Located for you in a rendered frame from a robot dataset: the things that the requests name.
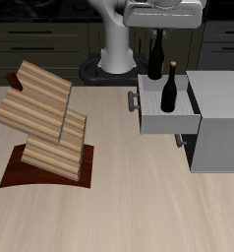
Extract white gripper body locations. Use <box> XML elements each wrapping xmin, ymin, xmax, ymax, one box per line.
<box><xmin>122</xmin><ymin>1</ymin><xmax>204</xmax><ymax>30</ymax></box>

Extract plain dark wine bottle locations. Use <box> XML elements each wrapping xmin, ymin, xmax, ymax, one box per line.
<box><xmin>146</xmin><ymin>28</ymin><xmax>165</xmax><ymax>81</ymax></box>

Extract dark wine bottle with cork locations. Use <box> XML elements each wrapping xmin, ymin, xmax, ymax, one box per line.
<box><xmin>159</xmin><ymin>60</ymin><xmax>179</xmax><ymax>113</ymax></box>

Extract grey cabinet drawer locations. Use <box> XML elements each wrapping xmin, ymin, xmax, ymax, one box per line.
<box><xmin>127</xmin><ymin>73</ymin><xmax>203</xmax><ymax>136</ymax></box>

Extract wooden slatted wine rack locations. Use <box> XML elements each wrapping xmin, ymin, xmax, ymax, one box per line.
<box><xmin>0</xmin><ymin>59</ymin><xmax>95</xmax><ymax>190</ymax></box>

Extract grey kitchen cupboard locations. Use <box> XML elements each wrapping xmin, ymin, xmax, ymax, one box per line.
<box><xmin>197</xmin><ymin>21</ymin><xmax>234</xmax><ymax>72</ymax></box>

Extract dark kitchen cupboards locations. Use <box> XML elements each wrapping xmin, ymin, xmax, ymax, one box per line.
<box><xmin>0</xmin><ymin>21</ymin><xmax>205</xmax><ymax>88</ymax></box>

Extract grey cabinet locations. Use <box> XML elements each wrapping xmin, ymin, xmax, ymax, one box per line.
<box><xmin>182</xmin><ymin>70</ymin><xmax>234</xmax><ymax>174</ymax></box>

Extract black kitchen countertop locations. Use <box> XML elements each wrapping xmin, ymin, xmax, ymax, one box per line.
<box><xmin>0</xmin><ymin>0</ymin><xmax>234</xmax><ymax>24</ymax></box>

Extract flat black base plate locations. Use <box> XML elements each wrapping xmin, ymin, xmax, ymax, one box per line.
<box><xmin>78</xmin><ymin>52</ymin><xmax>149</xmax><ymax>84</ymax></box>

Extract grey drawer handle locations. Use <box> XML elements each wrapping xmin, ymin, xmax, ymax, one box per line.
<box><xmin>174</xmin><ymin>133</ymin><xmax>189</xmax><ymax>149</ymax></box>

